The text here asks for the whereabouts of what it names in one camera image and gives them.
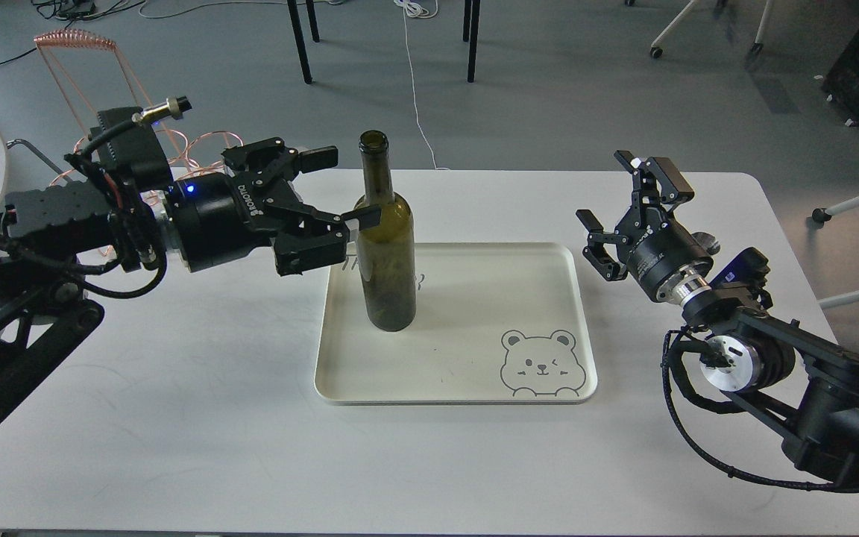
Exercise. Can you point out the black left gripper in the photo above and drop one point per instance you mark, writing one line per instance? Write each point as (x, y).
(219, 218)

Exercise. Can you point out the office chair legs top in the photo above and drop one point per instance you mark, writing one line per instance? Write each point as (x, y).
(699, 24)

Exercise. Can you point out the dark green wine bottle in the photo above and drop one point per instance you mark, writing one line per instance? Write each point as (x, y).
(386, 253)

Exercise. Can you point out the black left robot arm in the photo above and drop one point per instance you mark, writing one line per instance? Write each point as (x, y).
(110, 234)

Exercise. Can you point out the cream bear serving tray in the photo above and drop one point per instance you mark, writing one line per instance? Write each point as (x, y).
(496, 322)

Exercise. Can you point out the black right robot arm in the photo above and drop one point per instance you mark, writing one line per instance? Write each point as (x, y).
(731, 355)

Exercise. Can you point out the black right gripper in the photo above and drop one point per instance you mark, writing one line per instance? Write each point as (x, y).
(654, 257)

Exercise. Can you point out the steel double jigger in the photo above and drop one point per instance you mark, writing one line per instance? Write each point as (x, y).
(709, 242)

